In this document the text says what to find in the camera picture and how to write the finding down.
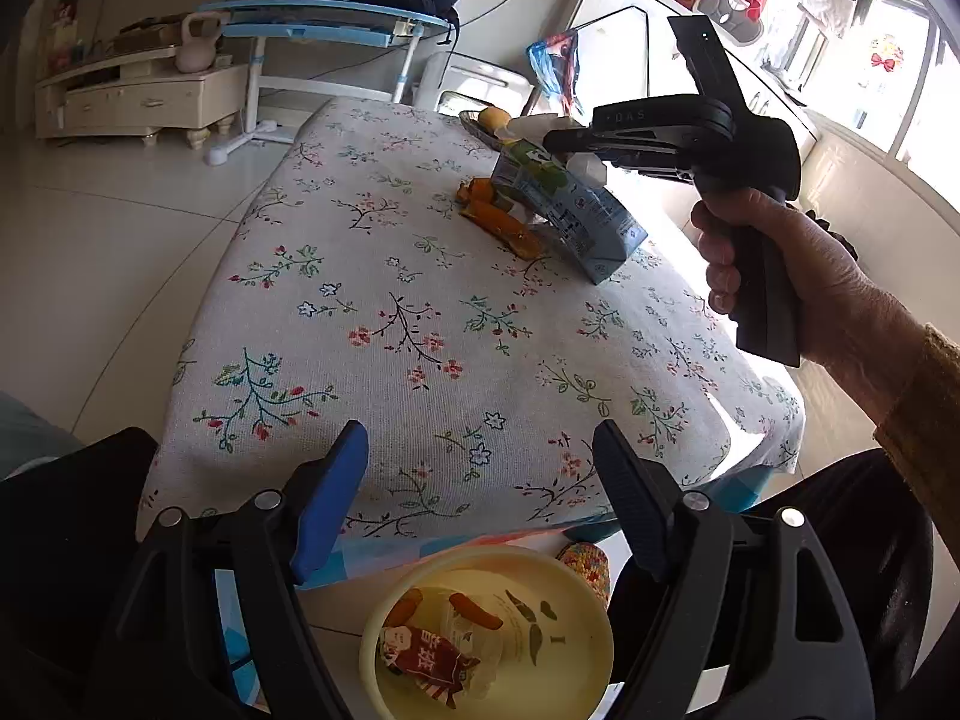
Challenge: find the blue white milk carton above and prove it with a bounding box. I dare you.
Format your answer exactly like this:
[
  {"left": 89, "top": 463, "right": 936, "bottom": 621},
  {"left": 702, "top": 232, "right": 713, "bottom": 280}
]
[{"left": 491, "top": 140, "right": 647, "bottom": 284}]

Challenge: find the curled orange peel piece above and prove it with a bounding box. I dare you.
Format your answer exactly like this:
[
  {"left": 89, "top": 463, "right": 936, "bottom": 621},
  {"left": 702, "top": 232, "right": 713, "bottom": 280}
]
[{"left": 455, "top": 177, "right": 496, "bottom": 206}]

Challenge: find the yellow plastic trash basin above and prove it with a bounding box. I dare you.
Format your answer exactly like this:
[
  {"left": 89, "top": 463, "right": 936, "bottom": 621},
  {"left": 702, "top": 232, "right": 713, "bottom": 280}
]
[{"left": 359, "top": 546, "right": 613, "bottom": 718}]

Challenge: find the person's right hand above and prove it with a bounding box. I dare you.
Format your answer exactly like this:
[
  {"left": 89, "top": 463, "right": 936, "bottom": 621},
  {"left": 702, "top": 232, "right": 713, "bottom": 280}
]
[{"left": 692, "top": 188, "right": 926, "bottom": 424}]

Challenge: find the colourful knitted slipper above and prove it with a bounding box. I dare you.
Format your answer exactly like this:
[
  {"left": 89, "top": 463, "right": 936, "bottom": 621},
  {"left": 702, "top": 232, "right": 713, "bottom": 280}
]
[{"left": 556, "top": 541, "right": 612, "bottom": 608}]

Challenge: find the white balcony cabinet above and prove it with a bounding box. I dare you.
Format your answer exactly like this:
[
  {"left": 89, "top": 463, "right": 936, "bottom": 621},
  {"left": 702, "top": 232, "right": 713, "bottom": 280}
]
[{"left": 558, "top": 0, "right": 818, "bottom": 236}]

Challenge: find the blue red plastic bag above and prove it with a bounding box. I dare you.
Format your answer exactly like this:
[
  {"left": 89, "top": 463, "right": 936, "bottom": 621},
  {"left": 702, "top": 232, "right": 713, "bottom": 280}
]
[{"left": 526, "top": 29, "right": 579, "bottom": 114}]

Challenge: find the red snack wrapper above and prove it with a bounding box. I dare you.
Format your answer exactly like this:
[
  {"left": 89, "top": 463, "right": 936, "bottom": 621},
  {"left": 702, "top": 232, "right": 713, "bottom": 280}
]
[{"left": 377, "top": 626, "right": 480, "bottom": 709}]

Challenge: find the yellow mango left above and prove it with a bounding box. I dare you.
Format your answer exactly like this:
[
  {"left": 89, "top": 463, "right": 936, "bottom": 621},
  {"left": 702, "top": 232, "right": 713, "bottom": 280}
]
[{"left": 477, "top": 106, "right": 511, "bottom": 135}]

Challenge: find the floral white tablecloth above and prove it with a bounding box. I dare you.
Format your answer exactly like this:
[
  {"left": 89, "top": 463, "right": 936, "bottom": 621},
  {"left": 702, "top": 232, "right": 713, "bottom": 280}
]
[{"left": 142, "top": 99, "right": 805, "bottom": 541}]

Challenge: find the woven fruit basket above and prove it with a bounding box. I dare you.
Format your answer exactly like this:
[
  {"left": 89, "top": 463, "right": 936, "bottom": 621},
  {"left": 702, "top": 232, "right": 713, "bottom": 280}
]
[{"left": 459, "top": 110, "right": 517, "bottom": 151}]

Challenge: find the mustard knit right sleeve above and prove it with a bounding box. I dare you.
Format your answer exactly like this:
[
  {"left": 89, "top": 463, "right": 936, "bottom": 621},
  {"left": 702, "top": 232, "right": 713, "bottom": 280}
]
[{"left": 874, "top": 325, "right": 960, "bottom": 562}]

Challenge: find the cream TV cabinet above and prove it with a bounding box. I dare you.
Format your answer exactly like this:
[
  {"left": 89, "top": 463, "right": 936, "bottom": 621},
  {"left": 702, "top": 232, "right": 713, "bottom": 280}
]
[{"left": 34, "top": 47, "right": 247, "bottom": 149}]

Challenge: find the pink kettlebell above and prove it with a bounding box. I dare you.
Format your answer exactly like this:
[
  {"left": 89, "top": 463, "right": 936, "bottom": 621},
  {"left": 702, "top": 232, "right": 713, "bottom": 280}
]
[{"left": 174, "top": 11, "right": 226, "bottom": 73}]

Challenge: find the blue white study desk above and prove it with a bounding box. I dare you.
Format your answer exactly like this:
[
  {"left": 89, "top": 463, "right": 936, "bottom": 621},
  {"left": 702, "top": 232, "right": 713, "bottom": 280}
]
[{"left": 199, "top": 0, "right": 454, "bottom": 166}]

